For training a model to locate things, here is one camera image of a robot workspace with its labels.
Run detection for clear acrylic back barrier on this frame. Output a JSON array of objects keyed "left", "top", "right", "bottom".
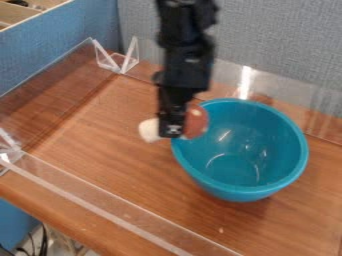
[{"left": 132, "top": 34, "right": 342, "bottom": 146}]

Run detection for blue plastic bowl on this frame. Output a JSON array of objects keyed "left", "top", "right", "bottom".
[{"left": 171, "top": 98, "right": 310, "bottom": 202}]

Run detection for blue partition with wooden shelf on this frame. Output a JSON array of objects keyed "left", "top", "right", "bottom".
[{"left": 0, "top": 0, "right": 119, "bottom": 96}]

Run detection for clear acrylic barrier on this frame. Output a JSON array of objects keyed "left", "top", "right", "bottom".
[
  {"left": 0, "top": 128, "right": 242, "bottom": 256},
  {"left": 0, "top": 38, "right": 115, "bottom": 149},
  {"left": 132, "top": 34, "right": 342, "bottom": 146}
]

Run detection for clear acrylic corner bracket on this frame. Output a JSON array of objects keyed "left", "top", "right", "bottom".
[{"left": 92, "top": 37, "right": 140, "bottom": 74}]

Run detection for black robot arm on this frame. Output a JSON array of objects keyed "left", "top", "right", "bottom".
[{"left": 154, "top": 0, "right": 219, "bottom": 138}]

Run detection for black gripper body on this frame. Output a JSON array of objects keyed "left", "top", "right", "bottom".
[{"left": 152, "top": 41, "right": 215, "bottom": 92}]

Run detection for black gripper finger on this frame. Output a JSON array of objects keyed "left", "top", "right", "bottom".
[{"left": 156, "top": 86, "right": 195, "bottom": 138}]

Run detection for clear acrylic left barrier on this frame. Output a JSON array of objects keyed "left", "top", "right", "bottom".
[{"left": 0, "top": 38, "right": 115, "bottom": 149}]

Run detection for brown white toy mushroom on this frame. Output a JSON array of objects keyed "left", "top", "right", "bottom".
[{"left": 138, "top": 105, "right": 210, "bottom": 143}]

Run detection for clear acrylic front barrier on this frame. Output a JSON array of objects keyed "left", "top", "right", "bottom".
[{"left": 0, "top": 128, "right": 242, "bottom": 256}]

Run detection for black cables under table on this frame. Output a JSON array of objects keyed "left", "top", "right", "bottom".
[{"left": 0, "top": 222, "right": 51, "bottom": 256}]

